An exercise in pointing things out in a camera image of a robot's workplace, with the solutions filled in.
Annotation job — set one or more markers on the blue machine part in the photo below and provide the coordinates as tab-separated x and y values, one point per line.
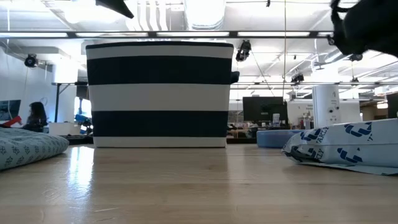
82	119

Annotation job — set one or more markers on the black overhead frame bar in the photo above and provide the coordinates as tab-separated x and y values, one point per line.
152	34

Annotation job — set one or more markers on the blue patterned folded cloth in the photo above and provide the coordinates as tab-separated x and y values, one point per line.
28	146

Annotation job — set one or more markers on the person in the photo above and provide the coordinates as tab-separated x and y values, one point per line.
36	116

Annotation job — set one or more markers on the white round column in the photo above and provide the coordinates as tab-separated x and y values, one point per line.
325	105

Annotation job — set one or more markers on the red flat object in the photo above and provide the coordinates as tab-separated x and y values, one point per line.
14	120

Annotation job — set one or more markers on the black table leg frame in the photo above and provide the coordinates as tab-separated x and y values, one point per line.
57	102

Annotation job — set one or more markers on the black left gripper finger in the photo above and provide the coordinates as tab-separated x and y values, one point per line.
116	6

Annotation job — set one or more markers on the black ceiling camera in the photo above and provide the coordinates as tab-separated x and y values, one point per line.
297	78
31	61
244	51
356	57

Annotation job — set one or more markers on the white storage box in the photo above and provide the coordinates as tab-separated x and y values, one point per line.
63	128

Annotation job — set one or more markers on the black computer monitor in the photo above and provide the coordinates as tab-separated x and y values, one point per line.
261	107

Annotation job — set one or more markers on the small white desk bottle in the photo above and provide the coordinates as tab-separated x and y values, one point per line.
276	119

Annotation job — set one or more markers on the navy white striped fabric basket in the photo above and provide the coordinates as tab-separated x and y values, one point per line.
158	96

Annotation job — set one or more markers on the dark wall screen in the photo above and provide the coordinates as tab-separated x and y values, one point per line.
9	109

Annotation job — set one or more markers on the white blue printed package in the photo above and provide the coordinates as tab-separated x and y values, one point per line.
357	146

